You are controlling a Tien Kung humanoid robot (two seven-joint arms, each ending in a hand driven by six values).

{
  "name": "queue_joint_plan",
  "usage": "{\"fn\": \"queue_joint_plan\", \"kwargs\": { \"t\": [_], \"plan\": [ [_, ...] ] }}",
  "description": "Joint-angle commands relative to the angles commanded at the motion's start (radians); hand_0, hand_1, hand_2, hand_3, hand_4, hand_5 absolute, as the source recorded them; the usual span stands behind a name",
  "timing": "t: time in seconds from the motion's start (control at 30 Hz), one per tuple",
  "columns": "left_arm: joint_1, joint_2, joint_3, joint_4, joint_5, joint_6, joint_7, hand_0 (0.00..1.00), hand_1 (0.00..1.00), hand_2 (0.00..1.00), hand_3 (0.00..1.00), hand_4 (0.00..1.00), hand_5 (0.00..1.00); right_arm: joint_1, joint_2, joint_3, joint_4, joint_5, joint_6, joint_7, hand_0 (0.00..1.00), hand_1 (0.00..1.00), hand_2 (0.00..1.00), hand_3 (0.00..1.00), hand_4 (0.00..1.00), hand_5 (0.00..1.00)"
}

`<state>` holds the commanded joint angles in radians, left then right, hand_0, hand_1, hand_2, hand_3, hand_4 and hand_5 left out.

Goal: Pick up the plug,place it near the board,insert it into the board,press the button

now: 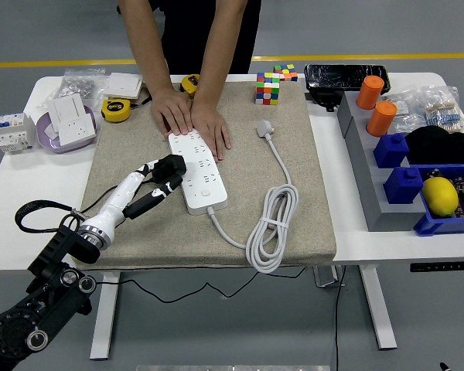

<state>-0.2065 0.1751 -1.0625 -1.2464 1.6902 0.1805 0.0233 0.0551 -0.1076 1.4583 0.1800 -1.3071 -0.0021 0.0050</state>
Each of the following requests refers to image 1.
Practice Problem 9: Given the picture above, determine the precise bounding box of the person's left hand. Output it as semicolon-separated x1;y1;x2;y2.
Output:
191;100;232;162

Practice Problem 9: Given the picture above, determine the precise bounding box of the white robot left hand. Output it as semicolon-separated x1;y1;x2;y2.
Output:
80;160;183;237

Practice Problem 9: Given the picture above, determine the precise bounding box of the person's right hand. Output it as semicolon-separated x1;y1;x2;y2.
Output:
150;87;194;139

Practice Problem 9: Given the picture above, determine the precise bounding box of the black plug with cord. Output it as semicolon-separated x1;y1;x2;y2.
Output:
79;154;307;305

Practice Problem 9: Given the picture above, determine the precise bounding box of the white power strip with cord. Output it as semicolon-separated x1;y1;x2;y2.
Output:
167;118;299;274

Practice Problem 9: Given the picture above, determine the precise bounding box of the yellow tape measure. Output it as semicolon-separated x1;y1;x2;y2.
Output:
101;94;152;124
180;73;202;100

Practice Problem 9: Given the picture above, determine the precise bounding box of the multicoloured puzzle cube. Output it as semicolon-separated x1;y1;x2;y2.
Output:
273;63;299;83
254;71;281;105

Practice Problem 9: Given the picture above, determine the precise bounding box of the grey-brown mat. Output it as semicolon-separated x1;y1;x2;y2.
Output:
75;80;338;271

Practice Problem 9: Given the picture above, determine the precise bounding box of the person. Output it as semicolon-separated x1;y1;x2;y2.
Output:
117;0;263;77

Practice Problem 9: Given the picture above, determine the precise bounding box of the white table leg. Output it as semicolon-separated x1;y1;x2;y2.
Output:
89;270;121;361
357;265;398;351

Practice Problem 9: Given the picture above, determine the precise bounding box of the purple bowl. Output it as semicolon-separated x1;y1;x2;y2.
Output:
36;104;97;155

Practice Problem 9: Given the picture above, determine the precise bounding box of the clear bag of screws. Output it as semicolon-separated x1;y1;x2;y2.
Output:
56;68;107;102

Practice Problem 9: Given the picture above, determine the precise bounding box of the black table control panel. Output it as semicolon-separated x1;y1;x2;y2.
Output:
409;260;464;274

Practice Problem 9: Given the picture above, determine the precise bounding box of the white circuit breaker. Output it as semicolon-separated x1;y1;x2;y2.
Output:
0;111;37;155

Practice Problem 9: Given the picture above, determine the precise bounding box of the black glossy rectangular device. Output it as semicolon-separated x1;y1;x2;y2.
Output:
304;63;391;94

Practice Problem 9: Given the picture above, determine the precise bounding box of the blue plastic bin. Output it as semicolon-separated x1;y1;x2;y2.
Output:
412;162;464;237

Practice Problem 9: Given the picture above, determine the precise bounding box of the orange cylinder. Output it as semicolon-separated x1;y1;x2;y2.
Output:
356;75;385;111
366;100;398;138

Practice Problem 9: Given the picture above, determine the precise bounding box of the yellow lemon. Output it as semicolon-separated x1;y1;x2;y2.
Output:
421;176;460;218

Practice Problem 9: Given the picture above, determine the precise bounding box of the grey stepped block holder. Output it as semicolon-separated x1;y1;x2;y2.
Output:
336;91;428;233

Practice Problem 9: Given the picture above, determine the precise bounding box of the blue block with knob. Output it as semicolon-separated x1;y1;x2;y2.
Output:
383;165;425;206
373;133;411;169

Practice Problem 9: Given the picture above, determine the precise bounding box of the clear plastic bag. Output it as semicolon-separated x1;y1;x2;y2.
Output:
386;91;429;135

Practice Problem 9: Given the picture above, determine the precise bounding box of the black cloth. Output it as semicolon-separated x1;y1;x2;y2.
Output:
404;125;464;166

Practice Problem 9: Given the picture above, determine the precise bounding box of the clear bag of resistors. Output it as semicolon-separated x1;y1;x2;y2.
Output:
423;85;464;132

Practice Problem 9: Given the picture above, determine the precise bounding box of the white wall switch panel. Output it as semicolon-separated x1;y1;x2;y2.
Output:
102;72;144;100
47;94;87;128

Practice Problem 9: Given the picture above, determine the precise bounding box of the white wall socket panel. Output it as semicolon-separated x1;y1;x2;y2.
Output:
57;114;97;147

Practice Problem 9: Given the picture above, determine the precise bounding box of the black stand bracket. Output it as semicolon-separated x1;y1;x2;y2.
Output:
307;87;345;113

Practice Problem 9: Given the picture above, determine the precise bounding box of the black hanging cable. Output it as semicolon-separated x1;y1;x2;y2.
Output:
333;265;347;371

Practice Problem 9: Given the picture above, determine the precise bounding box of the grey metal bracket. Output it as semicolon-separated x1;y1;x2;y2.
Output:
312;265;346;289

